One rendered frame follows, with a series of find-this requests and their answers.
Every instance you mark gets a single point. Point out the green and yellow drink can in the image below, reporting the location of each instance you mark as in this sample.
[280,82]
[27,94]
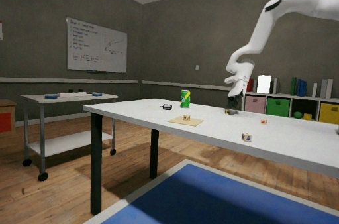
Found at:
[185,99]

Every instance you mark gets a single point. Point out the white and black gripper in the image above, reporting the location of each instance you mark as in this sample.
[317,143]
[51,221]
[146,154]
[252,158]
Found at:
[236,93]

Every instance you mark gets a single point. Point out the tan square mat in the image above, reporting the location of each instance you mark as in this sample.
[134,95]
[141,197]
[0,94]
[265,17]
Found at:
[192,122]

